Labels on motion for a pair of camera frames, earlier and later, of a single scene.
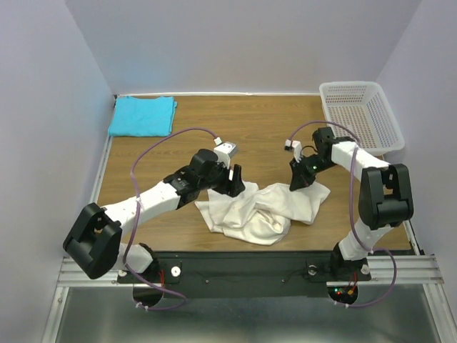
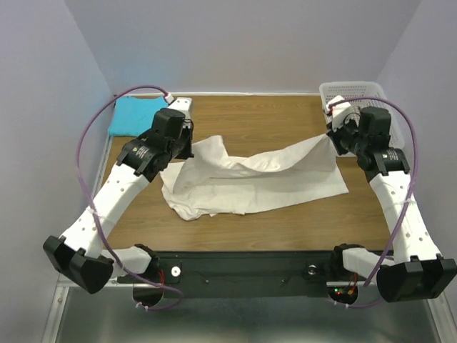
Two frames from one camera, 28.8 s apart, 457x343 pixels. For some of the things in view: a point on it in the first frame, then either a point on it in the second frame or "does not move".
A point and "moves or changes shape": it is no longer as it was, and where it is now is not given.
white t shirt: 261,216 moves or changes shape
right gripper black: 300,178 → 334,136
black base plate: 245,274 does not move
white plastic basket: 362,110 does not move
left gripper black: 233,187 → 187,152
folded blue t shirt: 135,117 does not move
